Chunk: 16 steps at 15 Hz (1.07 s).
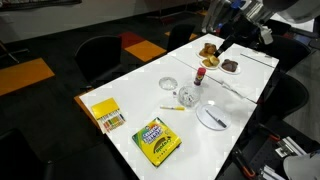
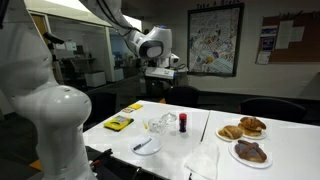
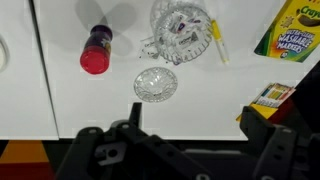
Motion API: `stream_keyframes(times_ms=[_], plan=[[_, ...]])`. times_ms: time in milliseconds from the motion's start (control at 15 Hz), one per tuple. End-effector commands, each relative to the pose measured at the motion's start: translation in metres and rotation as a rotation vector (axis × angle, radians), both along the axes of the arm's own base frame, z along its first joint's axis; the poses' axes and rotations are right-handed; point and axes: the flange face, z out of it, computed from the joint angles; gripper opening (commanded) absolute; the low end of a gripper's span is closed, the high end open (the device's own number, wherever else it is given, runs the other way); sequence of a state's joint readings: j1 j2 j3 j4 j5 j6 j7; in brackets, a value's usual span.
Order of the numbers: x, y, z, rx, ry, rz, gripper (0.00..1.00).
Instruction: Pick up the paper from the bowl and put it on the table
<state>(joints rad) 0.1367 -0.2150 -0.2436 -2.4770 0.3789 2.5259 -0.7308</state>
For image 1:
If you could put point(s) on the grey rounded cover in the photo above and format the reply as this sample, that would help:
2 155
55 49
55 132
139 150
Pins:
301 166

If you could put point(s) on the metal chair legs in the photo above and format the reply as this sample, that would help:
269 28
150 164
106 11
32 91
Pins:
13 53

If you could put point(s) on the silver Franka robot arm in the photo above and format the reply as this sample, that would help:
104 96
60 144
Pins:
286 8

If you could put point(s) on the yellow bread buns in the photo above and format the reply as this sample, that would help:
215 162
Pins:
211 61

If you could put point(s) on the black office chair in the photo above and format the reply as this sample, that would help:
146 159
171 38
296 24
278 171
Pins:
280 26
50 163
226 31
288 53
98 58
286 96
180 35

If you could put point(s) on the silver metal bracket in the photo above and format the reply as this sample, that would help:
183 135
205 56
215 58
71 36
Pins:
289 146

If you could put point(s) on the yellow green Crayola marker box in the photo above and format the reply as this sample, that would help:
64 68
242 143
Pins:
156 141

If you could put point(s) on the small clear glass bowl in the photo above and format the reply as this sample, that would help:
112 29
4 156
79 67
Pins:
167 83

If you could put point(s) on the brown bread pile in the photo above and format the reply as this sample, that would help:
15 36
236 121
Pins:
208 50

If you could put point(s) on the white plate with yellow buns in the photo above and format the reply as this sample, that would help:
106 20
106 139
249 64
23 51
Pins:
209 67

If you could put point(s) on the red capped purple bottle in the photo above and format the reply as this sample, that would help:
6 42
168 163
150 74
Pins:
199 77

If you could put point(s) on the brown pastry on plate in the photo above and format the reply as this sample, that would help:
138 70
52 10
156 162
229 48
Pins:
197 55

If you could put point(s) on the white plate with brownie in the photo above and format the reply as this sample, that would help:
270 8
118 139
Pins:
230 72

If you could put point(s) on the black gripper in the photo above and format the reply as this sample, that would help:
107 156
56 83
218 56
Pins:
245 31

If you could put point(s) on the printed paper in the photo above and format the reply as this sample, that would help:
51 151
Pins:
190 98

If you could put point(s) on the small dark cap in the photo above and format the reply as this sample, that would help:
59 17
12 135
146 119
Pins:
174 93

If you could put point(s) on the dark brown brownie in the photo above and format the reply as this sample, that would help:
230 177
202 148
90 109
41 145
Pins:
230 65

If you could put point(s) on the open marker pack yellow lid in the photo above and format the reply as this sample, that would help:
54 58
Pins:
106 109

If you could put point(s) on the clear plastic fork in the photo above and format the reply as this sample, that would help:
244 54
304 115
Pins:
231 88

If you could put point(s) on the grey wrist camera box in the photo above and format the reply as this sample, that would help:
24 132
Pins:
267 36

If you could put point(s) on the yellow marker pen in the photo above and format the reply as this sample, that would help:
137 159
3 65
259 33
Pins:
173 108

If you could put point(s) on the round white plate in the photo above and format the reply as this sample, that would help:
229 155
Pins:
208 121

